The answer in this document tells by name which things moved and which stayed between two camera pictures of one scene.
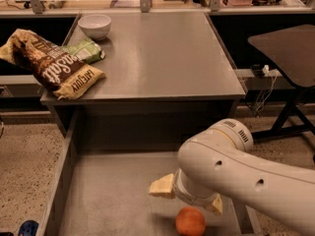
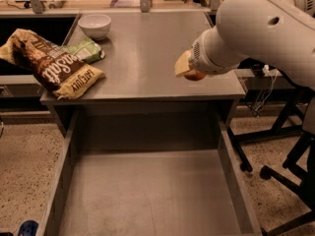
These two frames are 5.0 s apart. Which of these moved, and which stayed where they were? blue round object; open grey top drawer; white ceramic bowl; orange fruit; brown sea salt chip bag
Moved: orange fruit
Stayed: blue round object; brown sea salt chip bag; white ceramic bowl; open grey top drawer
